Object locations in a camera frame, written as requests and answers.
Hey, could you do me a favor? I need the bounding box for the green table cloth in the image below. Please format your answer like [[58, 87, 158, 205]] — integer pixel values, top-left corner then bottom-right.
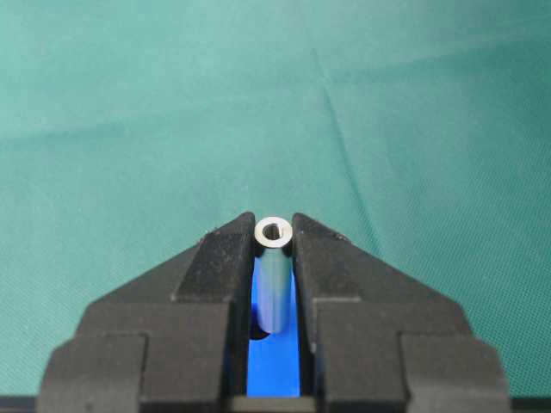
[[1, 1, 550, 397]]

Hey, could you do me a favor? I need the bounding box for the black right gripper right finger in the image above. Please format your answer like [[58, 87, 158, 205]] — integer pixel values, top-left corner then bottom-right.
[[292, 213, 511, 412]]

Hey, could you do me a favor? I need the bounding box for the small silver metal shaft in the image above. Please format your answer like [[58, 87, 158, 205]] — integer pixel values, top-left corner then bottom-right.
[[254, 216, 293, 335]]

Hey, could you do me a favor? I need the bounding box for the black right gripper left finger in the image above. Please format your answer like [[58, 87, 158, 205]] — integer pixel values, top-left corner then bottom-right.
[[37, 213, 255, 412]]

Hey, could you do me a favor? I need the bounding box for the blue plastic gear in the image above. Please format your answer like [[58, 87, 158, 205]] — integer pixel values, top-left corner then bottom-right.
[[247, 259, 300, 398]]

